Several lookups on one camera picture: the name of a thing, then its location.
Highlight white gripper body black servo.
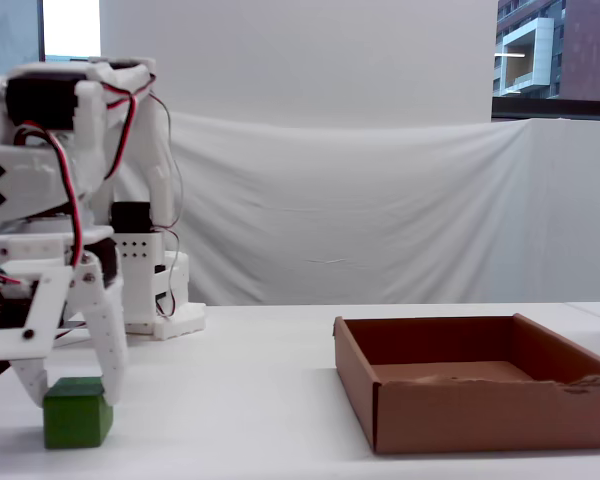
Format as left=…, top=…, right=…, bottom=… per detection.
left=0, top=225, right=122, bottom=290

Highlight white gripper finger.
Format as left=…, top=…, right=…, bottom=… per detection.
left=9, top=355, right=50, bottom=404
left=71, top=252, right=130, bottom=407

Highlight green cube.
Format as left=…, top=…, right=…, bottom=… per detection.
left=42, top=377, right=115, bottom=450

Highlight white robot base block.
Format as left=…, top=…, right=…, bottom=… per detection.
left=124, top=302, right=207, bottom=341

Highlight brown cardboard box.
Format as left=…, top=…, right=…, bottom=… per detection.
left=332, top=312, right=600, bottom=455

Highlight white cloth backdrop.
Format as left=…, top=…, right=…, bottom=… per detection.
left=114, top=112, right=600, bottom=306

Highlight building outside window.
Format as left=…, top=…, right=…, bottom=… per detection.
left=492, top=0, right=600, bottom=99

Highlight red black servo wire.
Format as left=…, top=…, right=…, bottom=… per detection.
left=14, top=74, right=159, bottom=269

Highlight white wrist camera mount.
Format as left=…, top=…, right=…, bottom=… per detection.
left=0, top=259, right=75, bottom=361

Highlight dark window rail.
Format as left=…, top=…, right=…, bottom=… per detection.
left=492, top=97, right=600, bottom=122

